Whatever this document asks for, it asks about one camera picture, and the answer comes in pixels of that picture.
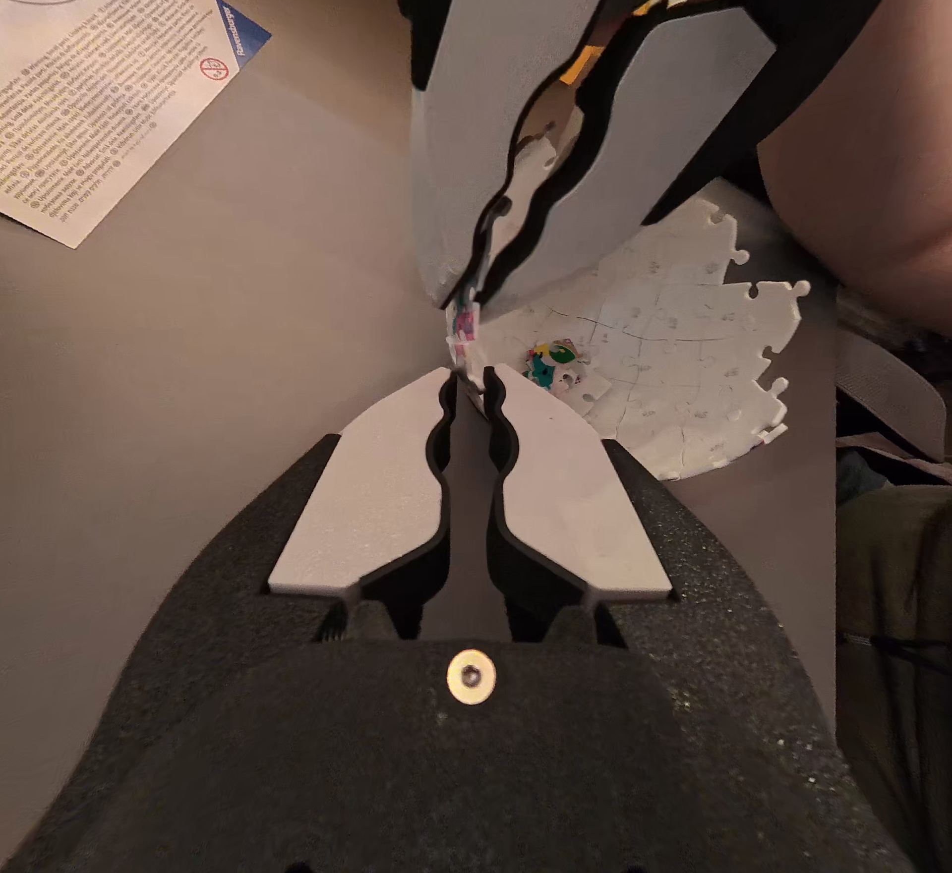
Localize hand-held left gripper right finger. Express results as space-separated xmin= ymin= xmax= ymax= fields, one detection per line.
xmin=482 ymin=363 xmax=674 ymax=602

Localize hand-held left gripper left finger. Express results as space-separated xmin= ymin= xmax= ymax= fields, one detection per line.
xmin=267 ymin=368 xmax=458 ymax=602

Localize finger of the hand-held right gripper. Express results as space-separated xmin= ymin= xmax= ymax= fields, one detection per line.
xmin=411 ymin=0 xmax=614 ymax=309
xmin=475 ymin=1 xmax=779 ymax=306

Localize white half puzzle ball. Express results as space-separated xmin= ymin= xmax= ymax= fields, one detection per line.
xmin=445 ymin=111 xmax=812 ymax=481

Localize person's right forearm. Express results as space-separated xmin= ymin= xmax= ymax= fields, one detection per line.
xmin=757 ymin=0 xmax=952 ymax=335

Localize white loose puzzle piece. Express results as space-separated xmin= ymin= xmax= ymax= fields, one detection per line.
xmin=565 ymin=360 xmax=612 ymax=414

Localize colourful loose puzzle piece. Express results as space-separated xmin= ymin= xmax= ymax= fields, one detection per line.
xmin=524 ymin=339 xmax=589 ymax=392

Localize olive trousers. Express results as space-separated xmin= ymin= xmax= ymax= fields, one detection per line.
xmin=836 ymin=479 xmax=952 ymax=873

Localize white instruction leaflet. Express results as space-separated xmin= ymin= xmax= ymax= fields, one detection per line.
xmin=0 ymin=0 xmax=272 ymax=251

